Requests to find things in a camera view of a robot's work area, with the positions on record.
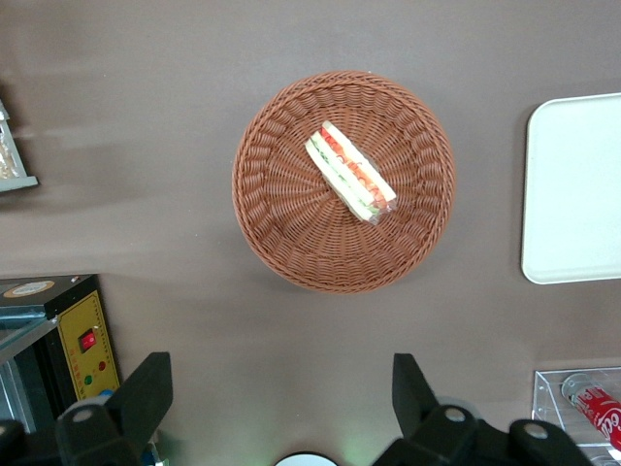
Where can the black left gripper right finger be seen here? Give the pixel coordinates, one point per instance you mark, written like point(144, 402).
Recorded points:
point(412, 393)

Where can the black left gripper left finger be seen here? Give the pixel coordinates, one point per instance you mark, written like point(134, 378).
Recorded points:
point(140, 393)

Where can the plastic-wrapped sandwich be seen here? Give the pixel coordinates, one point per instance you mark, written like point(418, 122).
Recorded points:
point(350, 171)

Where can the round brown wicker basket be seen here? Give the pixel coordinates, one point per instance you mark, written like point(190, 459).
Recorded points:
point(291, 218)

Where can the white rectangular plastic tray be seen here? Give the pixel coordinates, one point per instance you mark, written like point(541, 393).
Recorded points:
point(575, 189)

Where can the black appliance with yellow panel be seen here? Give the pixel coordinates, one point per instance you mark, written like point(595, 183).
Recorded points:
point(87, 340)

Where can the clear acrylic box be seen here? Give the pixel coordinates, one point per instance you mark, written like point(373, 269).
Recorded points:
point(548, 393)

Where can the red cola can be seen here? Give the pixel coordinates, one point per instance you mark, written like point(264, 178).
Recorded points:
point(599, 410)

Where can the grey wooden display rack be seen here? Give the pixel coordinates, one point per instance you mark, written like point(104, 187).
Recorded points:
point(12, 165)

